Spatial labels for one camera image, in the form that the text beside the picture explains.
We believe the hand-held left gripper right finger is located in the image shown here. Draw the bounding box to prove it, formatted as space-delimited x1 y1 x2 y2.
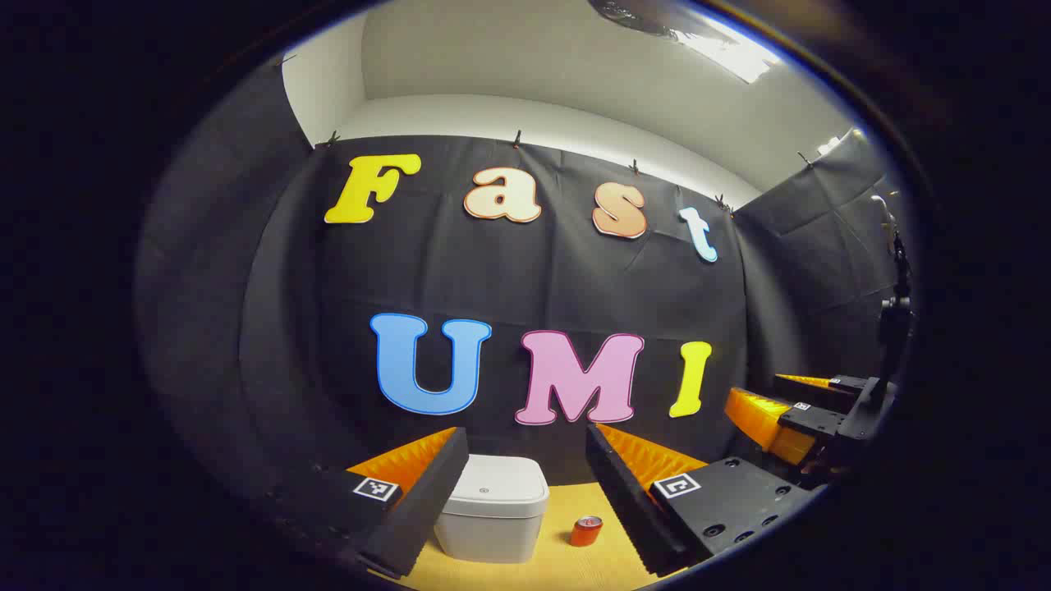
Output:
585 423 818 577

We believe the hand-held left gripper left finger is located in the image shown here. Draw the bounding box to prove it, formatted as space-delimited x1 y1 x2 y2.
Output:
271 427 470 580

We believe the white desktop garbage bin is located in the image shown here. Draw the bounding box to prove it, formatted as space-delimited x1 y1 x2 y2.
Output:
434 454 551 565

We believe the black backdrop cloth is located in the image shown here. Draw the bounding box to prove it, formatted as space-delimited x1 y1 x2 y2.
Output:
135 57 916 510

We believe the ceiling light panel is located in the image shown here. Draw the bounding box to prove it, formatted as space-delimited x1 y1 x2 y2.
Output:
591 0 783 85

